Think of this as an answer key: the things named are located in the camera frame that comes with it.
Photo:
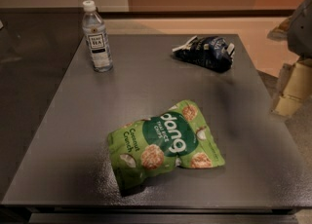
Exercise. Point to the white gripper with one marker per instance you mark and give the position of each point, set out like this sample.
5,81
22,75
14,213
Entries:
301,31

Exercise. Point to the green rice chip bag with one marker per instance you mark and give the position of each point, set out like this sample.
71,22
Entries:
146,148

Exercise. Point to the dark blue snack bag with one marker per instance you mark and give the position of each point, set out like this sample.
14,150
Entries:
210,52

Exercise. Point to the clear plastic water bottle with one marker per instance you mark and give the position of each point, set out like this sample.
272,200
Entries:
96,37

